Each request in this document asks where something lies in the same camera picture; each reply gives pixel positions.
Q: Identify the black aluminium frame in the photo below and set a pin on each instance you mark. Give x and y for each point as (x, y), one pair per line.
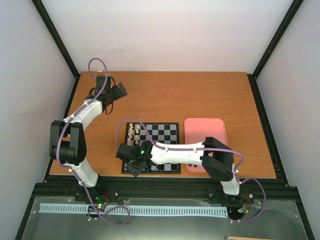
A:
(280, 184)

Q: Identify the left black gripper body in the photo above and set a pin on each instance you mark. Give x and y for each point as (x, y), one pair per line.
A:
(118, 94)

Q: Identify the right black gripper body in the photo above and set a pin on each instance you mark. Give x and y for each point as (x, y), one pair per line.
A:
(136, 171)

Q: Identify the right circuit board connector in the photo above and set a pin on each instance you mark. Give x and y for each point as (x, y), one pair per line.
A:
(246, 206)

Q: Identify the left green circuit board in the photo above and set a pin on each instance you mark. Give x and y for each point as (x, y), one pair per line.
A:
(102, 202)

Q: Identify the light blue slotted cable duct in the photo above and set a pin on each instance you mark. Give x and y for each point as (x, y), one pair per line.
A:
(136, 210)

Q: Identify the light wooden queen piece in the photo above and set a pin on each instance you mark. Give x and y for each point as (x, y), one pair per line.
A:
(129, 142)

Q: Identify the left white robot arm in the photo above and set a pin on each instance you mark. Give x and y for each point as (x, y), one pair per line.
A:
(67, 137)

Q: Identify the black and silver chessboard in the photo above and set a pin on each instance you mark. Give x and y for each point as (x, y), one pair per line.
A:
(166, 133)

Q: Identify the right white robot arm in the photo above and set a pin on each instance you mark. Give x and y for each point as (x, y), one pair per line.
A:
(216, 158)

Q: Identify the pink plastic tray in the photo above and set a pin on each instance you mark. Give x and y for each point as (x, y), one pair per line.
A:
(197, 129)

